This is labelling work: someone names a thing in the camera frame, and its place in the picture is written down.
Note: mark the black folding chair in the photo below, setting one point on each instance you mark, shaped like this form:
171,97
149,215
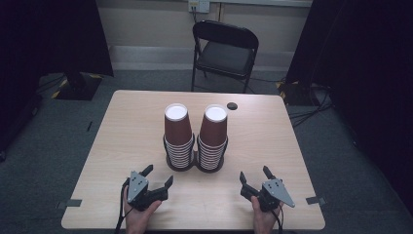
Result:
224,57

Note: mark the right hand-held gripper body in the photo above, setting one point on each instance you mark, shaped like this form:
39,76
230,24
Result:
276,191

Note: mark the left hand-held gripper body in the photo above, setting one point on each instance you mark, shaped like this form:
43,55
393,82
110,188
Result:
136,188

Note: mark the black stand base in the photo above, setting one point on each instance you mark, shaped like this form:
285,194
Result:
79,87
293,94

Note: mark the person's left hand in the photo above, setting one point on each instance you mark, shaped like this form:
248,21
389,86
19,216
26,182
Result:
138,221

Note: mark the person's right hand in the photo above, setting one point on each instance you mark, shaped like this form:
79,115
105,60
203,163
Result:
264,222

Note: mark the black curtain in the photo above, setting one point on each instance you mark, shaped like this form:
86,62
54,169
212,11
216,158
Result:
48,39
367,81

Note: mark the white wall socket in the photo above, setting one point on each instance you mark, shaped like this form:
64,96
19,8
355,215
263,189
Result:
199,5

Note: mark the stack of brown paper cups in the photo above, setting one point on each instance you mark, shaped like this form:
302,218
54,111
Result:
177,130
213,130

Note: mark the grey tape strip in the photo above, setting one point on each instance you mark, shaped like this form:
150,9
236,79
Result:
314,200
73,203

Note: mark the dark round table grommet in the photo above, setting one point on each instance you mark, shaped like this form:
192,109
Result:
232,106

